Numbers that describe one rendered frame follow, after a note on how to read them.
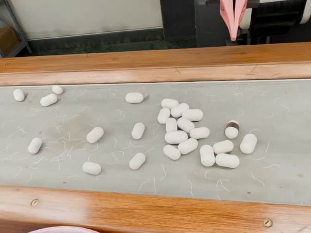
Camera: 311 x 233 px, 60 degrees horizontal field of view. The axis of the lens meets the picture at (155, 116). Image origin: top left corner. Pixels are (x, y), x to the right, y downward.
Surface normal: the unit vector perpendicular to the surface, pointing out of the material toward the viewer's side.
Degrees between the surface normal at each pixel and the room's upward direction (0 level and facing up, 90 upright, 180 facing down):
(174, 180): 0
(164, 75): 45
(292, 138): 0
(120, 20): 89
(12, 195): 0
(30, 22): 90
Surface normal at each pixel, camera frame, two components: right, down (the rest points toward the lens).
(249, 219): -0.14, -0.76
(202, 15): -0.11, 0.65
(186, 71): -0.22, -0.07
